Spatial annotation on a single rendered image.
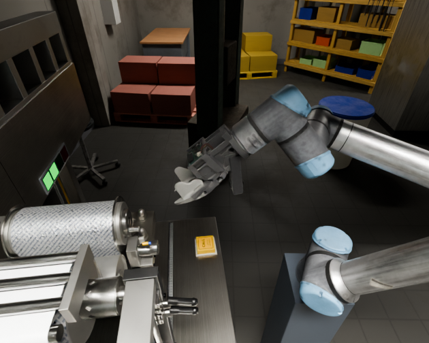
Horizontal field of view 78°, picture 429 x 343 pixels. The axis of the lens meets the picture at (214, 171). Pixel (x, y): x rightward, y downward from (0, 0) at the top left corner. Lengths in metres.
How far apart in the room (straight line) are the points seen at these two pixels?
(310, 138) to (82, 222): 0.56
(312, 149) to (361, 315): 1.73
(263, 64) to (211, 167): 5.39
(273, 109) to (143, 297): 0.39
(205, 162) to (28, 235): 0.46
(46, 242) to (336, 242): 0.80
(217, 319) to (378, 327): 1.41
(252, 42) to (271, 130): 5.62
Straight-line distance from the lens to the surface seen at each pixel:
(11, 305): 0.45
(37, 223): 0.77
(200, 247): 1.08
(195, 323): 0.97
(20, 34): 1.17
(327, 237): 0.92
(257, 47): 6.19
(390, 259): 0.74
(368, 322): 2.18
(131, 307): 0.40
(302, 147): 0.55
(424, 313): 2.40
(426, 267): 0.72
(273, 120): 0.53
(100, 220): 0.71
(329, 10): 6.04
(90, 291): 0.53
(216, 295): 1.00
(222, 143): 0.55
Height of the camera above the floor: 1.79
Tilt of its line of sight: 37 degrees down
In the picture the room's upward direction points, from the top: straight up
